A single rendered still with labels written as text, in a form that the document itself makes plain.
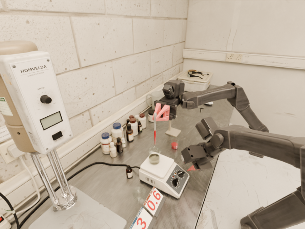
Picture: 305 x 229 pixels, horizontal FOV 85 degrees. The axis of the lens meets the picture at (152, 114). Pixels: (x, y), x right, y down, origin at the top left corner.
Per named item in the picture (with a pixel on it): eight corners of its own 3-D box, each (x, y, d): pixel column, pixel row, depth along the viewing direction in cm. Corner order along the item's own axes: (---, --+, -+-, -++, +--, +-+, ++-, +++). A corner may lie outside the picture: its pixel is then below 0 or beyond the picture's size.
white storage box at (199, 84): (211, 84, 196) (213, 72, 189) (204, 95, 168) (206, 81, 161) (186, 81, 209) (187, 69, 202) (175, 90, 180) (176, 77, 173)
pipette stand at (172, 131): (181, 131, 113) (183, 115, 106) (175, 137, 107) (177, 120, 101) (170, 127, 116) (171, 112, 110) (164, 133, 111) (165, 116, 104)
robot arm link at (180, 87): (170, 85, 69) (198, 84, 71) (166, 78, 77) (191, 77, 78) (169, 110, 75) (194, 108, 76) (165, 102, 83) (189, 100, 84)
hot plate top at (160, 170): (174, 161, 78) (174, 159, 78) (163, 179, 69) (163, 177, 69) (152, 152, 83) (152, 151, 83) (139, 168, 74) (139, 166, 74)
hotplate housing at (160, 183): (189, 178, 79) (191, 166, 75) (178, 201, 69) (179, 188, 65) (149, 161, 89) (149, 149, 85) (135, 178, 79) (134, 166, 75)
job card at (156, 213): (166, 198, 70) (166, 191, 68) (157, 217, 63) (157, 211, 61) (153, 192, 73) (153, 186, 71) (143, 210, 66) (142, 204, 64)
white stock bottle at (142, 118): (146, 128, 116) (146, 116, 111) (139, 129, 115) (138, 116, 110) (145, 124, 121) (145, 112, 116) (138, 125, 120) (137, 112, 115)
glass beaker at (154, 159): (146, 164, 75) (146, 151, 71) (150, 156, 80) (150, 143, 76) (159, 168, 74) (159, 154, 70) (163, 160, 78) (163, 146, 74)
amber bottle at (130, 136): (125, 140, 104) (123, 125, 99) (129, 136, 108) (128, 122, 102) (130, 142, 102) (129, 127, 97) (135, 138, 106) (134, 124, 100)
